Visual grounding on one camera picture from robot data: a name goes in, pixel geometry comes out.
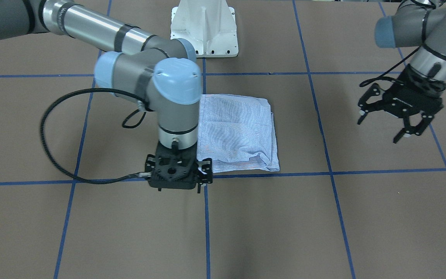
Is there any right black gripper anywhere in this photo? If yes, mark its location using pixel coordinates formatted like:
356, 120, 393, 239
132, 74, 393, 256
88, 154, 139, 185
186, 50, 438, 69
196, 158, 213, 194

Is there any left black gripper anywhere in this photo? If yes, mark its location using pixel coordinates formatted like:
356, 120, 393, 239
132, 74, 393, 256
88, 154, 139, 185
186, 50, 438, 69
357, 65, 446, 144

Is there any light blue striped shirt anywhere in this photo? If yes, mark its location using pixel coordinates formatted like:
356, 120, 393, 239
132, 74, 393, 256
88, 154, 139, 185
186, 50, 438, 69
197, 94, 280, 173

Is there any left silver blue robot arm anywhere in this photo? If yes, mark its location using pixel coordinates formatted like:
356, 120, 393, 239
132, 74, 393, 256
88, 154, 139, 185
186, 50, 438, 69
358, 0, 446, 143

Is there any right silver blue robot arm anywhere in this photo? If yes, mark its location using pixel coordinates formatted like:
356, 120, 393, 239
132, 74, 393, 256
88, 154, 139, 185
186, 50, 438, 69
0, 0, 213, 191

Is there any brown paper table cover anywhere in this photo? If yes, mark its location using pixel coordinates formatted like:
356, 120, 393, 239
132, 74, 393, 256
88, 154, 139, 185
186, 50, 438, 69
0, 0, 446, 279

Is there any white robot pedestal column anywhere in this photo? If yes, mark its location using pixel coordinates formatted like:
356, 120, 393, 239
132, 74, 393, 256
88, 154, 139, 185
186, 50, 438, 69
170, 0, 239, 58

